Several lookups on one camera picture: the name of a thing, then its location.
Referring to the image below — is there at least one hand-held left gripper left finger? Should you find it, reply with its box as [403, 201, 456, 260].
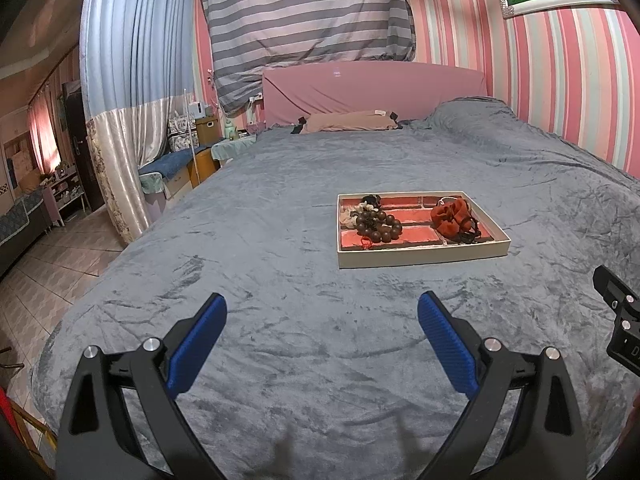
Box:
[55, 291, 229, 480]

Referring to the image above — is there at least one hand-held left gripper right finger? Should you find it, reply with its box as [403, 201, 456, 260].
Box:
[417, 290, 589, 480]

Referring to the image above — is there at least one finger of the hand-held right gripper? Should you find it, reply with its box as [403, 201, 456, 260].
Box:
[592, 264, 640, 322]

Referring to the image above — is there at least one shallow brick-print tray box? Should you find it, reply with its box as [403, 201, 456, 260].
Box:
[336, 190, 512, 270]

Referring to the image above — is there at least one red scrunchie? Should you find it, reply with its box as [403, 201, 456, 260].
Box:
[430, 198, 474, 239]

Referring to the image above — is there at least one dark wooden bead bracelet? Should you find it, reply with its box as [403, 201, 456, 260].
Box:
[353, 209, 404, 249]

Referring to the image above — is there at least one cream scrunchie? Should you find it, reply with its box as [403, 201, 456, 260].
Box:
[340, 202, 369, 229]

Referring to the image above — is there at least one black scrunchie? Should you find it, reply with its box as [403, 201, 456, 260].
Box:
[457, 205, 483, 245]

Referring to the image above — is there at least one blue cushioned bench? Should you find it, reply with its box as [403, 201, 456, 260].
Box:
[137, 147, 202, 202]

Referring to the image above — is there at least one low shelf with small things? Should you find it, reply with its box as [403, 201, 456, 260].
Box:
[41, 169, 92, 227]

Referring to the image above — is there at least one nightstand with pale green cloth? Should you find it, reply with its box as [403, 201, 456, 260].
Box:
[210, 135, 259, 167]

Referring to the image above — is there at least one thin white pole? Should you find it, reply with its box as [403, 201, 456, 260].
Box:
[182, 87, 204, 192]

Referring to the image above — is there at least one dark sofa with patterned cover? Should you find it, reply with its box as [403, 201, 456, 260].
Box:
[0, 192, 54, 277]

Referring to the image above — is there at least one floral storage box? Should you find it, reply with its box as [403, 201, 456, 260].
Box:
[167, 115, 196, 152]

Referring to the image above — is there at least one dark door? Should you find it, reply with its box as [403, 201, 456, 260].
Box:
[62, 80, 106, 212]

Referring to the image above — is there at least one tan pillow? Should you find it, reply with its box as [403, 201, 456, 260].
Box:
[299, 109, 402, 134]

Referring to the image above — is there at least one pink window curtain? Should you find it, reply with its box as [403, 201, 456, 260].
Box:
[27, 94, 64, 177]

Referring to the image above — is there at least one blue and cream curtain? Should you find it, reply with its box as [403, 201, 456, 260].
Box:
[80, 0, 202, 242]

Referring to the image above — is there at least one pink headboard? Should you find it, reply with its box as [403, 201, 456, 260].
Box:
[262, 62, 489, 129]

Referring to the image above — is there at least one grey striped hanging duvet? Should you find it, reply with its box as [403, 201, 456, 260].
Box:
[197, 0, 419, 117]

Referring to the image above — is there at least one wooden chair frame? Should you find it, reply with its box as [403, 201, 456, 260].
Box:
[0, 345, 57, 477]

